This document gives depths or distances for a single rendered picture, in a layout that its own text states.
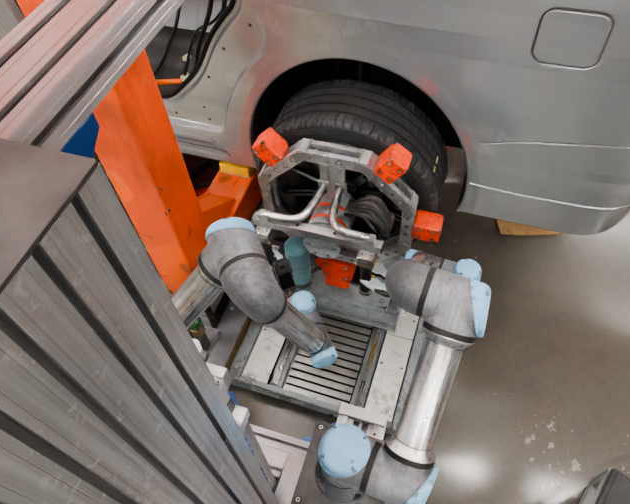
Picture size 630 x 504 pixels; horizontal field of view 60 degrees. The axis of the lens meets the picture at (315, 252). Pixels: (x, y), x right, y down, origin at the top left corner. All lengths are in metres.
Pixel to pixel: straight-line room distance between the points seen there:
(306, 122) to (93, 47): 1.27
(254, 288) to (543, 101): 0.98
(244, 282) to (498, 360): 1.64
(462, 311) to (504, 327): 1.51
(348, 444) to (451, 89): 1.03
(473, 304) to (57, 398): 0.90
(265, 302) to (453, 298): 0.40
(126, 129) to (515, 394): 1.88
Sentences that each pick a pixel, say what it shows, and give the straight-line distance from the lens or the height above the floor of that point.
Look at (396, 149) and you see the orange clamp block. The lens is 1.65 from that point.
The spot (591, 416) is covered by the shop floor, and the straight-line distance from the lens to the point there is 2.62.
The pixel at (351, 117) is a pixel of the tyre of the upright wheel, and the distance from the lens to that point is 1.72.
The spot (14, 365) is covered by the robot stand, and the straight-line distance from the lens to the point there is 0.40.
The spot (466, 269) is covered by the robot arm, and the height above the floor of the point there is 1.01.
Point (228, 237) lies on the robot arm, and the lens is 1.24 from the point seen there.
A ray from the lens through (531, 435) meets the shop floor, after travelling 2.51.
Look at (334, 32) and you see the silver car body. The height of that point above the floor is 1.40.
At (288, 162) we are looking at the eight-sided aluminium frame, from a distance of 1.76.
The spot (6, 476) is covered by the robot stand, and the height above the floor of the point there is 1.92.
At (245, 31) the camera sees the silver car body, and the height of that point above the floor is 1.34.
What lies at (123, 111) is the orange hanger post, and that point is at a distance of 1.45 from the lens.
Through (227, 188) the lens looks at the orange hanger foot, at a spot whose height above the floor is 0.68.
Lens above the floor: 2.29
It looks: 54 degrees down
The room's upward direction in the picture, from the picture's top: 6 degrees counter-clockwise
